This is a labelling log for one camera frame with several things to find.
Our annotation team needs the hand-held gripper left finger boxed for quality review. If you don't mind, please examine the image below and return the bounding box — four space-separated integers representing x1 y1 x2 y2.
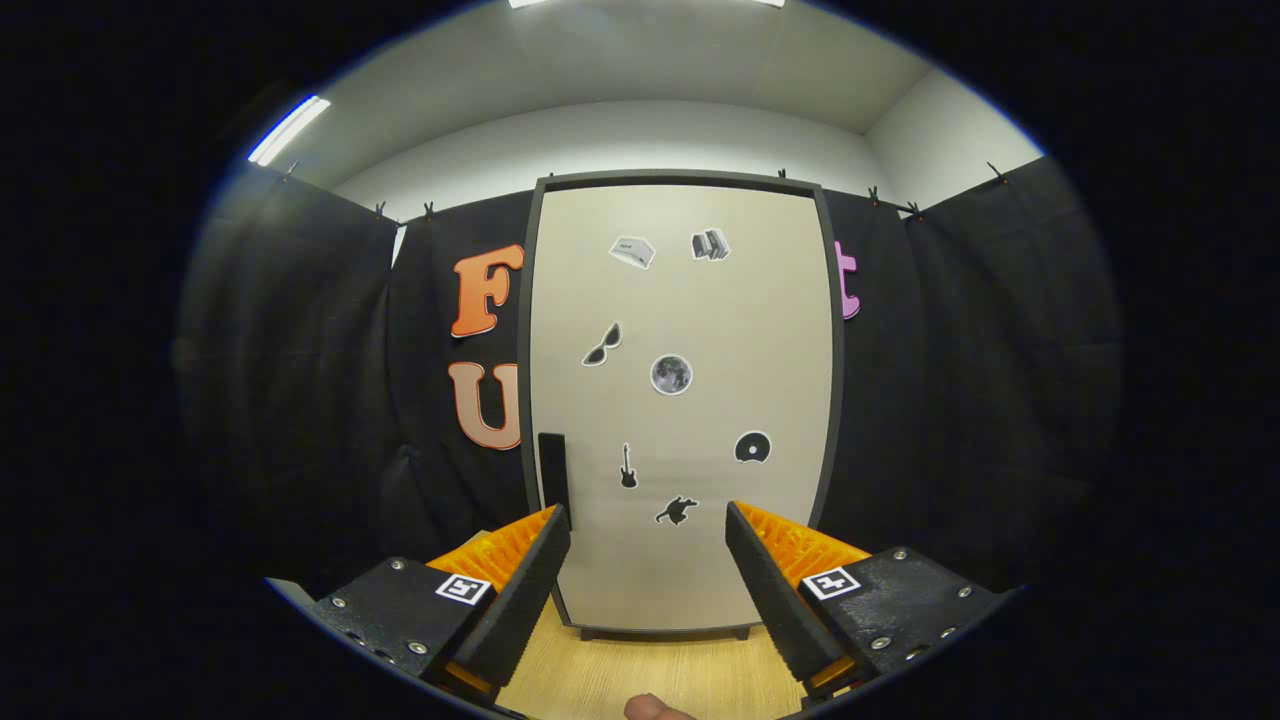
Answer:
310 503 573 701

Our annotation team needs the wide ceiling light panel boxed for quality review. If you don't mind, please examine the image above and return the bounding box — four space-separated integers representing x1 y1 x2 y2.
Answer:
508 0 786 9

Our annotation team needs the dark grey shoe cabinet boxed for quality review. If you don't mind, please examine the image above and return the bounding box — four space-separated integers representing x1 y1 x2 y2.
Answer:
517 170 846 642

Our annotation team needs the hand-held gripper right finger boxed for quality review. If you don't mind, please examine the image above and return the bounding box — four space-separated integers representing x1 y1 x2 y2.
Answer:
725 500 1006 706

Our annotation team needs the narrow ceiling light strip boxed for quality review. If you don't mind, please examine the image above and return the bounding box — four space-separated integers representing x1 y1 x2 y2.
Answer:
247 95 332 168

